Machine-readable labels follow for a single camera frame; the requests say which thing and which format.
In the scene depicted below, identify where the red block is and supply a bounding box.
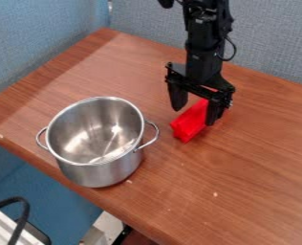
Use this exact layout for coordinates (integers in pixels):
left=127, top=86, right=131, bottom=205
left=169, top=99, right=208, bottom=143

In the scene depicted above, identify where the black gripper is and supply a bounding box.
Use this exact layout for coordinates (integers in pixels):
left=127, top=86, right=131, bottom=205
left=165, top=45, right=235, bottom=126

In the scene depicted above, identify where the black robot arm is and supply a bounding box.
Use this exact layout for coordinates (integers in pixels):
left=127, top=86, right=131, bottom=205
left=157, top=0, right=236, bottom=125

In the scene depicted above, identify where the black cable loop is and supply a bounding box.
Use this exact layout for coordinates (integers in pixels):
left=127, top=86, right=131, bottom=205
left=0, top=196, right=31, bottom=245

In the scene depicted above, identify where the stainless steel pot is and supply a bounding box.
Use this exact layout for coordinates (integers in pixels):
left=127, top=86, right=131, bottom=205
left=35, top=97, right=156, bottom=188

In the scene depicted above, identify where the white device with black part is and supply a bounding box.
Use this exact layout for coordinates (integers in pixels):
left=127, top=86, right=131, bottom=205
left=0, top=212, right=52, bottom=245

